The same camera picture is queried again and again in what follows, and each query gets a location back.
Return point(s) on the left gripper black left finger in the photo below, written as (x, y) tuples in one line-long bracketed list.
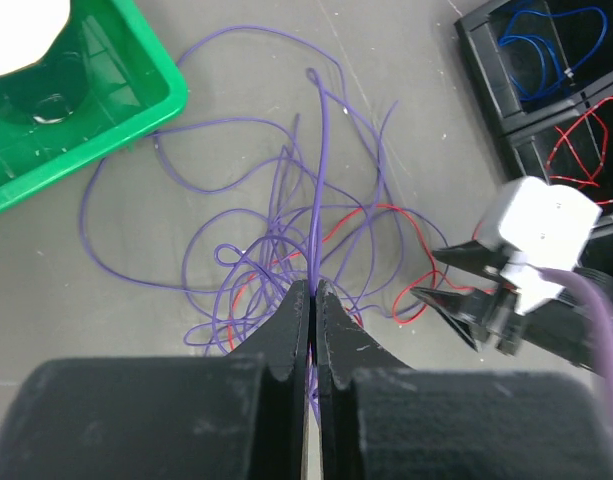
[(282, 344)]

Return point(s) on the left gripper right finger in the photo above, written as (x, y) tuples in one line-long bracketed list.
[(362, 390)]

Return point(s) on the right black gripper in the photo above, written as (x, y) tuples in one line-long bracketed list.
[(558, 326)]

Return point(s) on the black three-compartment tray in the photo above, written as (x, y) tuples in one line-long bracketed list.
[(543, 75)]

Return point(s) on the green plastic bin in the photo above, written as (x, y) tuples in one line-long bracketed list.
[(106, 82)]

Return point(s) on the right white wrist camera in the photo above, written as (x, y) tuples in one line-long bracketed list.
[(538, 226)]

